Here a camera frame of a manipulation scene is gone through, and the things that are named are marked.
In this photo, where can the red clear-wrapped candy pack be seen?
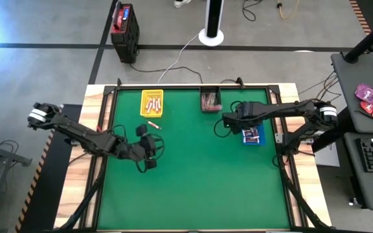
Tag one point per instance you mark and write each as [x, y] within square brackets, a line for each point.
[205, 101]
[210, 101]

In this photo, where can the grey side desk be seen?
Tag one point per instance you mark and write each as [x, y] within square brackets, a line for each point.
[355, 106]

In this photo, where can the grey keyboard desk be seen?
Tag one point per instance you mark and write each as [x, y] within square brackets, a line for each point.
[368, 191]

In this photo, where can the black aluminium table frame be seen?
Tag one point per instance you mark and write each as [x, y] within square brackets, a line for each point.
[108, 97]

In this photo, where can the pale red white candy pack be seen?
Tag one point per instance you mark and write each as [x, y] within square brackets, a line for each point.
[216, 107]

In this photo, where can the long red white candy pack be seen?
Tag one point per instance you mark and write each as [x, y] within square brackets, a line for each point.
[157, 105]

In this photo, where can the black plastic basket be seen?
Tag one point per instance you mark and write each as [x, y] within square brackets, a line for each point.
[210, 89]

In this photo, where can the person's shoe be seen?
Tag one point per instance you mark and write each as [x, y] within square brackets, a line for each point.
[181, 3]

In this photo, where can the pink candy bag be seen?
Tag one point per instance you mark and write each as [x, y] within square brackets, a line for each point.
[365, 93]

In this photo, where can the black desk pole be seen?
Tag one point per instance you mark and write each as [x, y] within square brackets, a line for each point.
[371, 39]

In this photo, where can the brown chocolate bar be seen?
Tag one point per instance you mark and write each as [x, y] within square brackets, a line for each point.
[251, 131]

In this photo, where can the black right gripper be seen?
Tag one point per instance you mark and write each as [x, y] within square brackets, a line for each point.
[244, 119]

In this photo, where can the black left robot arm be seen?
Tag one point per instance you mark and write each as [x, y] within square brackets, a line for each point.
[76, 132]

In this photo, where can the blue plastic basket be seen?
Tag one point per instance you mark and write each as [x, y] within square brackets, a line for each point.
[262, 137]

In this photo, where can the white black tower stand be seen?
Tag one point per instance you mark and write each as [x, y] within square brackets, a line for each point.
[213, 19]

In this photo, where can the red white candy roll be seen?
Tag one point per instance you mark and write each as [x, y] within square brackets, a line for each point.
[153, 103]

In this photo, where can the small red white candy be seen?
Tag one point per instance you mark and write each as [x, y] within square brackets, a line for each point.
[153, 124]

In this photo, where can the yellow plastic basket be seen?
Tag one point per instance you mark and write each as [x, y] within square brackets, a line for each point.
[144, 113]

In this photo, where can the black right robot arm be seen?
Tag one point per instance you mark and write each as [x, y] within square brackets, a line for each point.
[290, 110]

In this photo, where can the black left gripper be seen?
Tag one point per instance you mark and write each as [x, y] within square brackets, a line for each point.
[142, 149]

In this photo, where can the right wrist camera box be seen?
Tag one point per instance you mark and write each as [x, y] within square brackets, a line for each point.
[246, 106]

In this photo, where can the black candy bar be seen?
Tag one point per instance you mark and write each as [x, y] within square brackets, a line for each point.
[251, 140]
[251, 136]

